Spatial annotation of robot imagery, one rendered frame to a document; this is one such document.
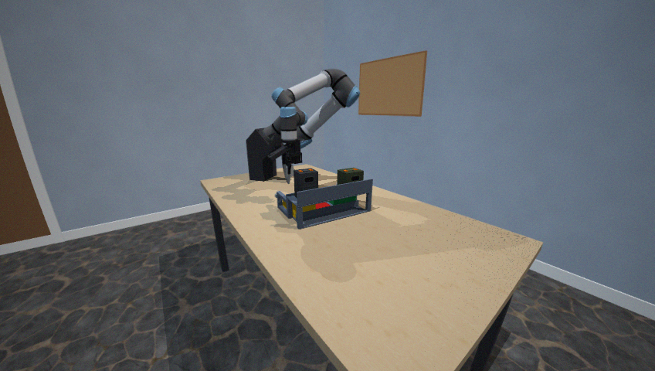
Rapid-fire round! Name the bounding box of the grey metal shelf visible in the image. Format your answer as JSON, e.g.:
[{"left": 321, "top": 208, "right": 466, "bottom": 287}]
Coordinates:
[{"left": 275, "top": 179, "right": 373, "bottom": 230}]

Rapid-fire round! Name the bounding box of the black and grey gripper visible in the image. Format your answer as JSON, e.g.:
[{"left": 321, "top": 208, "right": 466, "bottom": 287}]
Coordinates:
[{"left": 282, "top": 140, "right": 302, "bottom": 184}]

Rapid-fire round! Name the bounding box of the green bin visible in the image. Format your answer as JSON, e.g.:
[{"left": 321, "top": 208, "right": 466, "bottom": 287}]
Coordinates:
[{"left": 329, "top": 196, "right": 356, "bottom": 205}]

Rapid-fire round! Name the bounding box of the yellow bin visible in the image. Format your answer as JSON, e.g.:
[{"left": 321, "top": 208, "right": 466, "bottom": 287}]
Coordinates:
[{"left": 283, "top": 201, "right": 316, "bottom": 219}]

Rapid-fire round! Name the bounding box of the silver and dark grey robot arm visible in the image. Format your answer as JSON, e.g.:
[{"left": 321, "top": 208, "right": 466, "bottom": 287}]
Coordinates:
[{"left": 262, "top": 69, "right": 360, "bottom": 149}]

